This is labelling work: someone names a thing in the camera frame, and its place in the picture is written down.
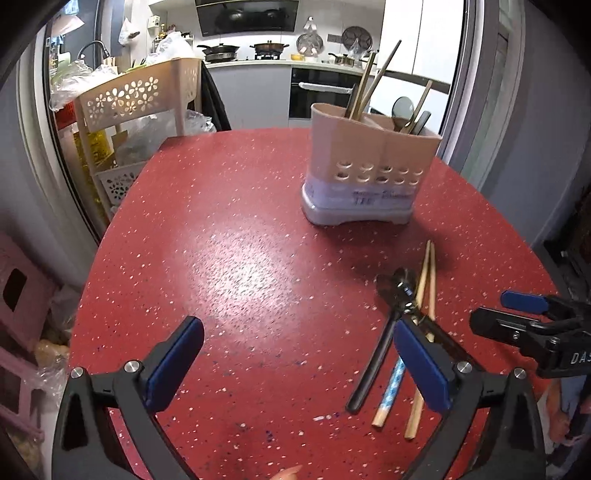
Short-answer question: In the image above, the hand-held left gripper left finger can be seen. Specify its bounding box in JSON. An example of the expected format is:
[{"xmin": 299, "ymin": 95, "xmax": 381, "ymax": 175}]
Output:
[{"xmin": 52, "ymin": 315, "xmax": 205, "ymax": 480}]

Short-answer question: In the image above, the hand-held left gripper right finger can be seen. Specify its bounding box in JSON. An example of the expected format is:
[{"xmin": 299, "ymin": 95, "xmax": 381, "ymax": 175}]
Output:
[{"xmin": 392, "ymin": 315, "xmax": 549, "ymax": 480}]

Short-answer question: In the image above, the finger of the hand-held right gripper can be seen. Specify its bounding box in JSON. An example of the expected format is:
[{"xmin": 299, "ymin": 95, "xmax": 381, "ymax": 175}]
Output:
[
  {"xmin": 469, "ymin": 306, "xmax": 561, "ymax": 352},
  {"xmin": 501, "ymin": 290, "xmax": 555, "ymax": 319}
]

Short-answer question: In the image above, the blue patterned bamboo chopstick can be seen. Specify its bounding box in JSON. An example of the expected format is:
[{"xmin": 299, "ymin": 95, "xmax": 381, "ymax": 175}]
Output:
[{"xmin": 372, "ymin": 239, "xmax": 432, "ymax": 431}]

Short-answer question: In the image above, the light bamboo chopstick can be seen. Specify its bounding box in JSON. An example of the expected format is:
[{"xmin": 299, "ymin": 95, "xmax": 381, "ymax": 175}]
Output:
[
  {"xmin": 404, "ymin": 254, "xmax": 437, "ymax": 439},
  {"xmin": 401, "ymin": 80, "xmax": 434, "ymax": 136}
]

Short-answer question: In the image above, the grey handled metal spoon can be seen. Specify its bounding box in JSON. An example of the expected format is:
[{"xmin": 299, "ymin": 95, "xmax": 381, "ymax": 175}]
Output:
[
  {"xmin": 392, "ymin": 96, "xmax": 416, "ymax": 132},
  {"xmin": 409, "ymin": 111, "xmax": 433, "ymax": 136},
  {"xmin": 346, "ymin": 271, "xmax": 419, "ymax": 414}
]

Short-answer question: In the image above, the beige utensil holder grey base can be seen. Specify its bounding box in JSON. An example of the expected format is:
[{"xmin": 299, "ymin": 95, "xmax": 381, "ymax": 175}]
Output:
[{"xmin": 301, "ymin": 102, "xmax": 443, "ymax": 228}]

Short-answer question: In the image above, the brown wooden chopstick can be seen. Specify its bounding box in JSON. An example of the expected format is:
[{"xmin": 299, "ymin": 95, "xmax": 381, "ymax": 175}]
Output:
[
  {"xmin": 361, "ymin": 40, "xmax": 403, "ymax": 114},
  {"xmin": 348, "ymin": 52, "xmax": 378, "ymax": 121}
]

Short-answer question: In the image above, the pink plastic stool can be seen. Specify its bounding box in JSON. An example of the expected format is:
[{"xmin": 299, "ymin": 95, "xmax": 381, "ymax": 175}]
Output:
[{"xmin": 0, "ymin": 231, "xmax": 62, "ymax": 441}]

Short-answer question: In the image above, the yellow oil bottle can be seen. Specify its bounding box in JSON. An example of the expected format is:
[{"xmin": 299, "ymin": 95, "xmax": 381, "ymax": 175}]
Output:
[{"xmin": 74, "ymin": 129, "xmax": 112, "ymax": 169}]

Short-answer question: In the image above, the black hanging cloth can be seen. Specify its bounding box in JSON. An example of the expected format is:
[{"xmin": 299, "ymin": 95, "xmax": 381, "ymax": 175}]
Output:
[{"xmin": 200, "ymin": 60, "xmax": 232, "ymax": 133}]

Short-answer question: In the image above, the beige flower cutout cart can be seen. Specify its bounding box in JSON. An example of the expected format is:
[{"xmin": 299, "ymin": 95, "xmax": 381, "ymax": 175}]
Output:
[{"xmin": 74, "ymin": 58, "xmax": 204, "ymax": 219}]

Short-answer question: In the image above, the black built-in oven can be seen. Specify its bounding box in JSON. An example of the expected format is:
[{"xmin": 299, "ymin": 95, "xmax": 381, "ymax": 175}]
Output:
[{"xmin": 288, "ymin": 67, "xmax": 365, "ymax": 122}]

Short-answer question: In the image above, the grey kitchen counter cabinet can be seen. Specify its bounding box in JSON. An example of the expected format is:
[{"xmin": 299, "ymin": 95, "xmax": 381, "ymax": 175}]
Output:
[{"xmin": 205, "ymin": 61, "xmax": 293, "ymax": 131}]

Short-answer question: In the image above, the white towel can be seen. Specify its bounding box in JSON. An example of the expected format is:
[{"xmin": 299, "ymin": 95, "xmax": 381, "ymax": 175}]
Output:
[{"xmin": 298, "ymin": 82, "xmax": 357, "ymax": 96}]

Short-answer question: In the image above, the steel saucepan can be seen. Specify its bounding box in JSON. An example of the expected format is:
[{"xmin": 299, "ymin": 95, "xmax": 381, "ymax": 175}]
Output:
[{"xmin": 329, "ymin": 52, "xmax": 365, "ymax": 68}]

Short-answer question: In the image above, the round metal strainer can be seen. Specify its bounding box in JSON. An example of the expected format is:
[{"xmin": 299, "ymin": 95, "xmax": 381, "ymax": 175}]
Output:
[{"xmin": 342, "ymin": 26, "xmax": 374, "ymax": 52}]

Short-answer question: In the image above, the black wok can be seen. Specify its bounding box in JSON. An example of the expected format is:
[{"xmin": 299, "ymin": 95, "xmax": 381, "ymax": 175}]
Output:
[{"xmin": 198, "ymin": 42, "xmax": 242, "ymax": 64}]

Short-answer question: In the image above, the clear plastic bag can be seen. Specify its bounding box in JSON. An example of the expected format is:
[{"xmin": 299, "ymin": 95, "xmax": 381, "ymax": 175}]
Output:
[{"xmin": 145, "ymin": 31, "xmax": 195, "ymax": 66}]

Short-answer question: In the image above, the black kitchen faucet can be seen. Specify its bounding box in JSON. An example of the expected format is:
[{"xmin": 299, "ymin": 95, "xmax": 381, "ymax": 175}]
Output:
[{"xmin": 76, "ymin": 41, "xmax": 110, "ymax": 70}]

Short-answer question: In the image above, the dark cooking pot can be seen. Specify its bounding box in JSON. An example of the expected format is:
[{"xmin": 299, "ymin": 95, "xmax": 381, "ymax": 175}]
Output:
[{"xmin": 250, "ymin": 41, "xmax": 291, "ymax": 60}]

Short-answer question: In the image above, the metal steamer rack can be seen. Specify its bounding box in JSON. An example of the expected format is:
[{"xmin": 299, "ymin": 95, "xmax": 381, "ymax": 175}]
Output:
[{"xmin": 296, "ymin": 16, "xmax": 324, "ymax": 56}]

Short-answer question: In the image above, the white hanging plastic bag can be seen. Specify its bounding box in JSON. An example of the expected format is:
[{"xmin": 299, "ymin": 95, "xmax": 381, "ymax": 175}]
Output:
[{"xmin": 119, "ymin": 17, "xmax": 142, "ymax": 46}]

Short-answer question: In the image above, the black range hood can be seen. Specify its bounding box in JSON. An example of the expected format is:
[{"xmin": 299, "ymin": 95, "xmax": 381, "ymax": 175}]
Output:
[{"xmin": 195, "ymin": 0, "xmax": 300, "ymax": 38}]

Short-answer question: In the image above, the grey sliding door frame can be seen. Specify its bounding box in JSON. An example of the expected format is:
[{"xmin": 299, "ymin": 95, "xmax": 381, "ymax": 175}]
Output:
[{"xmin": 438, "ymin": 0, "xmax": 527, "ymax": 185}]

